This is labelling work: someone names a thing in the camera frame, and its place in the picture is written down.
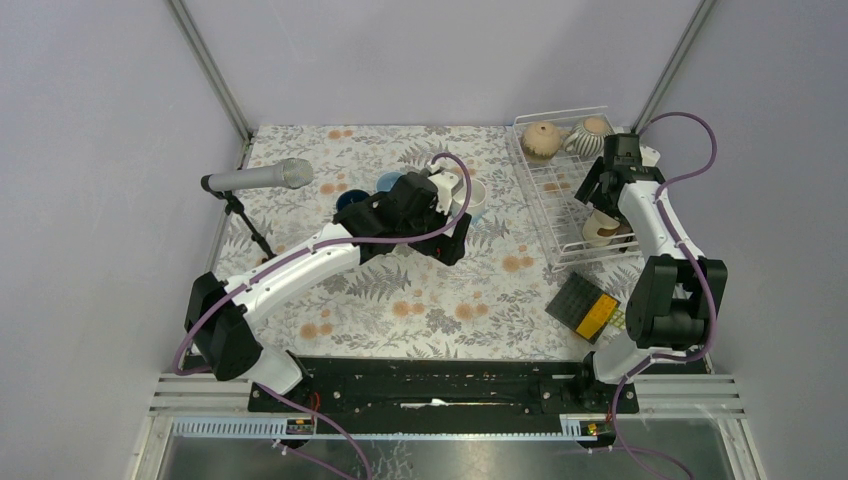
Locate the floral table mat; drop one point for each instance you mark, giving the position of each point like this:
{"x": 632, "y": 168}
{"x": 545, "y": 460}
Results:
{"x": 489, "y": 305}

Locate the white and blue cup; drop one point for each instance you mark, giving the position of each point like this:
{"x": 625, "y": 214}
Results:
{"x": 478, "y": 200}

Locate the striped grey cup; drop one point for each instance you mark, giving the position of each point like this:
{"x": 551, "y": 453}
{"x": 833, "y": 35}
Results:
{"x": 587, "y": 137}

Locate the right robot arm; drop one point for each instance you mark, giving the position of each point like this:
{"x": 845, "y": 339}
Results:
{"x": 672, "y": 311}

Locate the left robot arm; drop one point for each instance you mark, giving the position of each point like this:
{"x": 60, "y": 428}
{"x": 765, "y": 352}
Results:
{"x": 223, "y": 315}

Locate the black tripod mic stand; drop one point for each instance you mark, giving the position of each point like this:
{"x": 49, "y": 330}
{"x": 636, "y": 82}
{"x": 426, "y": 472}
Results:
{"x": 235, "y": 206}

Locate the right aluminium frame post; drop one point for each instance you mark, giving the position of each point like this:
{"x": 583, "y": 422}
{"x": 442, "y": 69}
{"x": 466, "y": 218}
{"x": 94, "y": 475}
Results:
{"x": 686, "y": 41}

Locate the beige ribbed cup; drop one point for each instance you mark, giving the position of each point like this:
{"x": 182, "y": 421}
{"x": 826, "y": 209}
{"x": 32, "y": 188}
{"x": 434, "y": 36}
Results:
{"x": 541, "y": 141}

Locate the dark blue cup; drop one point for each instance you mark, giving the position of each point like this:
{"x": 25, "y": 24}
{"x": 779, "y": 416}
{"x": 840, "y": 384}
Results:
{"x": 350, "y": 197}

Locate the left aluminium frame post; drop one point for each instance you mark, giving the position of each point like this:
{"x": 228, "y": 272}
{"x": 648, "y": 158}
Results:
{"x": 208, "y": 65}

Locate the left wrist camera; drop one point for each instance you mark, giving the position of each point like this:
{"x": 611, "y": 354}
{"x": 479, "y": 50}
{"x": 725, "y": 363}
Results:
{"x": 447, "y": 183}

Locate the white cable duct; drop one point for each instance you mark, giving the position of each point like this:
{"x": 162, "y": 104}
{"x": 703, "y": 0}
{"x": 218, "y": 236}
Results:
{"x": 544, "y": 428}

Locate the white wire dish rack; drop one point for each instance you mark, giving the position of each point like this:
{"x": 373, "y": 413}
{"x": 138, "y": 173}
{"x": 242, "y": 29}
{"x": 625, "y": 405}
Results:
{"x": 549, "y": 186}

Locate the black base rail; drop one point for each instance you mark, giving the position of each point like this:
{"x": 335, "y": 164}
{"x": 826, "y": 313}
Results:
{"x": 458, "y": 390}

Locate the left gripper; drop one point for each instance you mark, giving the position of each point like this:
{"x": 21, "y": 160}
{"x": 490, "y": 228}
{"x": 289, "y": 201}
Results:
{"x": 444, "y": 247}

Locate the dark grey building plate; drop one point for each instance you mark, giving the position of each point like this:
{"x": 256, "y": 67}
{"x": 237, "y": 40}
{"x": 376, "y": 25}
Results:
{"x": 573, "y": 300}

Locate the light blue cup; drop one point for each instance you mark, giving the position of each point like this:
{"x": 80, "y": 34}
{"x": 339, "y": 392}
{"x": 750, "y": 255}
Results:
{"x": 387, "y": 181}

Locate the silver microphone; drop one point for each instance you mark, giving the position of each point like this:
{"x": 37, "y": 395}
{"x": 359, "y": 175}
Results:
{"x": 290, "y": 173}

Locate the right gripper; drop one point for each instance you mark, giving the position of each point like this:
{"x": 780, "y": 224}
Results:
{"x": 588, "y": 186}

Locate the aluminium frame post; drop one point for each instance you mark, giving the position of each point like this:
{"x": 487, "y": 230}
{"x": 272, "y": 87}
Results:
{"x": 686, "y": 41}
{"x": 208, "y": 65}

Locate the cream cup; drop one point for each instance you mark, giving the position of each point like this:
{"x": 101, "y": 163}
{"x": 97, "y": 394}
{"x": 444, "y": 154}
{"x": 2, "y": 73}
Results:
{"x": 601, "y": 230}

